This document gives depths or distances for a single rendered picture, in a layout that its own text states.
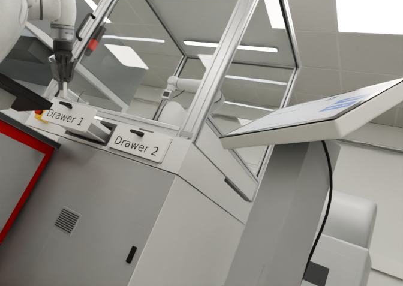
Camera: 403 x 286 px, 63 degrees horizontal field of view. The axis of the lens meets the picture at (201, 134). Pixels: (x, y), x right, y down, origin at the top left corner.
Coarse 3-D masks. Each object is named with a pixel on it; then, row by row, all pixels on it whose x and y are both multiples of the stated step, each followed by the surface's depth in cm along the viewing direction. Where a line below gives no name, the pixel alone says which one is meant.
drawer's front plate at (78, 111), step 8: (56, 104) 149; (72, 104) 144; (48, 112) 149; (64, 112) 144; (72, 112) 142; (80, 112) 140; (88, 112) 138; (96, 112) 138; (48, 120) 146; (56, 120) 144; (64, 120) 142; (80, 120) 138; (88, 120) 136; (72, 128) 138; (80, 128) 136
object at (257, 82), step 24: (264, 0) 164; (264, 24) 171; (240, 48) 153; (264, 48) 177; (288, 48) 210; (240, 72) 158; (264, 72) 184; (288, 72) 220; (240, 96) 164; (264, 96) 192; (216, 120) 148; (240, 120) 170
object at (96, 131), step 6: (90, 126) 139; (96, 126) 142; (102, 126) 145; (72, 132) 159; (78, 132) 151; (90, 132) 140; (96, 132) 143; (102, 132) 146; (108, 132) 149; (90, 138) 154; (96, 138) 146; (102, 138) 146
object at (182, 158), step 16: (32, 112) 179; (48, 128) 168; (112, 128) 150; (144, 128) 143; (96, 144) 150; (176, 144) 132; (192, 144) 131; (144, 160) 135; (176, 160) 129; (192, 160) 134; (208, 160) 145; (192, 176) 136; (208, 176) 149; (224, 176) 163; (208, 192) 152; (224, 192) 167; (224, 208) 172; (240, 208) 192
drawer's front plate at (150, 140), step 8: (120, 128) 146; (128, 128) 144; (120, 136) 144; (128, 136) 142; (136, 136) 140; (144, 136) 138; (152, 136) 137; (160, 136) 135; (112, 144) 143; (120, 144) 142; (128, 144) 140; (136, 144) 138; (144, 144) 136; (152, 144) 135; (160, 144) 133; (168, 144) 133; (128, 152) 138; (136, 152) 136; (144, 152) 135; (152, 152) 133; (160, 152) 132; (152, 160) 131; (160, 160) 130
